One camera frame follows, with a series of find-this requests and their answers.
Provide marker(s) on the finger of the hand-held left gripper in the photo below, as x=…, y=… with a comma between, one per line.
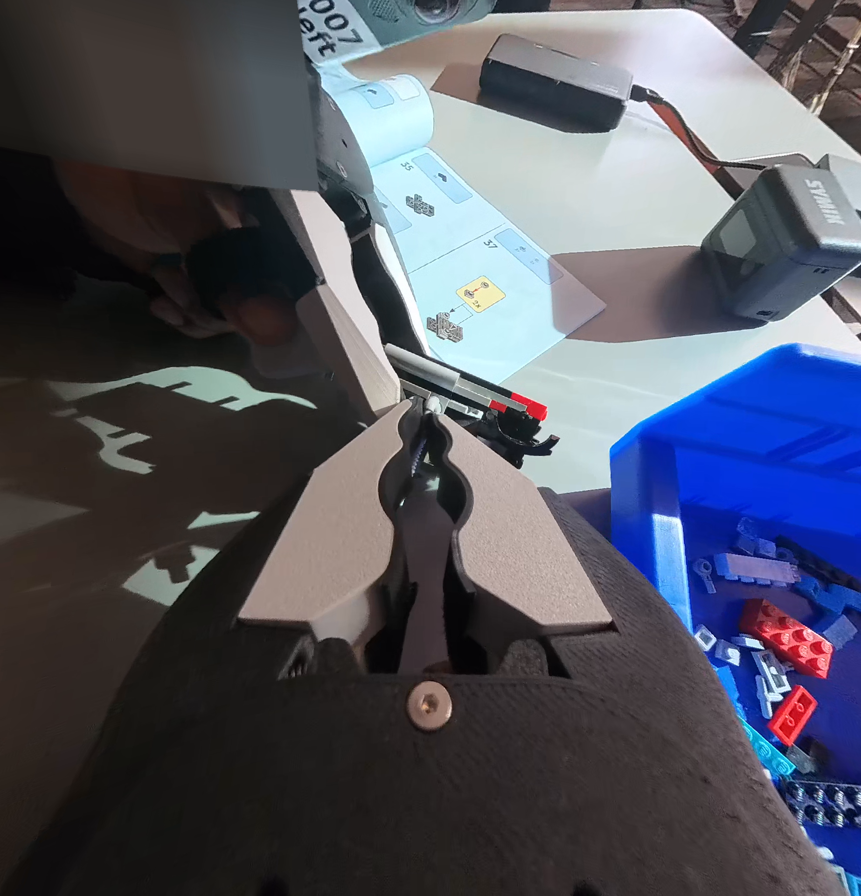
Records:
x=346, y=350
x=395, y=294

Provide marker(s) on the black power bank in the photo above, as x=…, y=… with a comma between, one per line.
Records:
x=556, y=80

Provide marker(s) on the toy brick truck model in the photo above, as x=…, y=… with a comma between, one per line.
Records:
x=493, y=413

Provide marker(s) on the light blue instruction booklet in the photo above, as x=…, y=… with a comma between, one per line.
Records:
x=486, y=294

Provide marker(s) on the blue plastic bin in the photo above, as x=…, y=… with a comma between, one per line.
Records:
x=682, y=434

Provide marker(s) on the person's left hand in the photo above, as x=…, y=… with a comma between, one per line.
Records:
x=122, y=224

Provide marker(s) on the black cube charger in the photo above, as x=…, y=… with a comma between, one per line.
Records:
x=773, y=252

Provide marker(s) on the grey toy exhaust pipe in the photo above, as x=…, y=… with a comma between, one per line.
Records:
x=420, y=448

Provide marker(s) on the pile of toy bricks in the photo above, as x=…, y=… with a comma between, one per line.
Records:
x=787, y=644

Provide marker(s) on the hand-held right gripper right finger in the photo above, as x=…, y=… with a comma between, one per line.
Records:
x=528, y=560

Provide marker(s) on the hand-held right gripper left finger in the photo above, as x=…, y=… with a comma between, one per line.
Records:
x=318, y=560

